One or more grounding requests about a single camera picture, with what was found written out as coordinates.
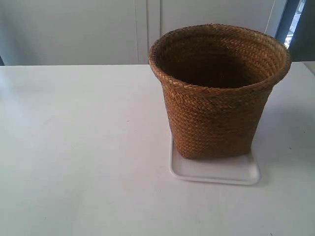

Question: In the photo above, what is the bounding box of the white rectangular plastic tray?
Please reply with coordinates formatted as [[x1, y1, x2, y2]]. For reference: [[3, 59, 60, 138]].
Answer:
[[169, 137, 261, 186]]

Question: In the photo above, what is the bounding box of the brown woven wicker basket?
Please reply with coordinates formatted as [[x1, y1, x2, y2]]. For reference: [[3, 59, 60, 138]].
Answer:
[[149, 24, 291, 159]]

